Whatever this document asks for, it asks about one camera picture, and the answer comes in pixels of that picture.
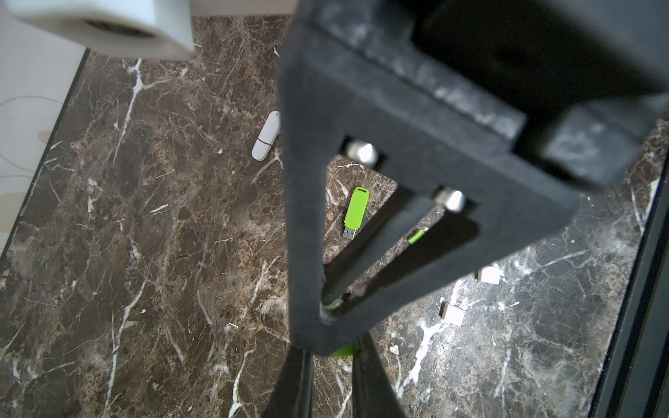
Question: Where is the white usb cap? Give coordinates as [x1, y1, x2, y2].
[476, 265, 503, 285]
[440, 302, 466, 327]

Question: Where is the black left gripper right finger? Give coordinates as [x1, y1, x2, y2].
[352, 333, 406, 418]

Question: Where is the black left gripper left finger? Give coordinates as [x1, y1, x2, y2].
[261, 347, 314, 418]

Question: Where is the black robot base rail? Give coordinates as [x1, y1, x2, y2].
[588, 163, 668, 417]

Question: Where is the green usb drive capped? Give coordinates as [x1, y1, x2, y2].
[407, 227, 429, 245]

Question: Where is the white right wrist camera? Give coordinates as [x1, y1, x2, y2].
[5, 0, 194, 60]

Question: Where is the white rounded usb drive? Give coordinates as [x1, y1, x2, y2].
[251, 111, 280, 161]

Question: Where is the green usb cap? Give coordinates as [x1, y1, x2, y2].
[329, 342, 355, 359]

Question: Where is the green usb drive uncapped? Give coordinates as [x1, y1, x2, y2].
[343, 187, 369, 240]

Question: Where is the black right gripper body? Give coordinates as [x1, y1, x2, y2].
[280, 1, 668, 355]

